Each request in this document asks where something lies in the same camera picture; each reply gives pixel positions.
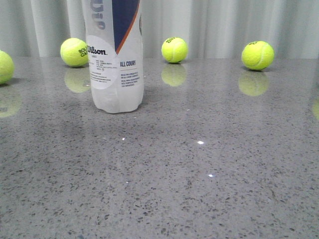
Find centre yellow tennis ball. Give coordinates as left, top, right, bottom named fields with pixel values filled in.
left=161, top=37, right=188, bottom=63

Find grey pleated curtain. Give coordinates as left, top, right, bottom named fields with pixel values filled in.
left=0, top=0, right=319, bottom=59

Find Roland Garros tennis ball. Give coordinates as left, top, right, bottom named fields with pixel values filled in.
left=60, top=38, right=88, bottom=67

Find yellow tennis ball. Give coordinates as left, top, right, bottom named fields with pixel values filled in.
left=161, top=37, right=188, bottom=63
left=241, top=41, right=275, bottom=70

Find right yellow tennis ball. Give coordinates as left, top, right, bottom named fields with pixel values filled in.
left=241, top=41, right=275, bottom=70

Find far left tennis ball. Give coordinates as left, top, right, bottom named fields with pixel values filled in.
left=0, top=51, right=14, bottom=85

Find white Wilson tennis ball can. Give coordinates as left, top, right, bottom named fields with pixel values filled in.
left=82, top=0, right=144, bottom=114

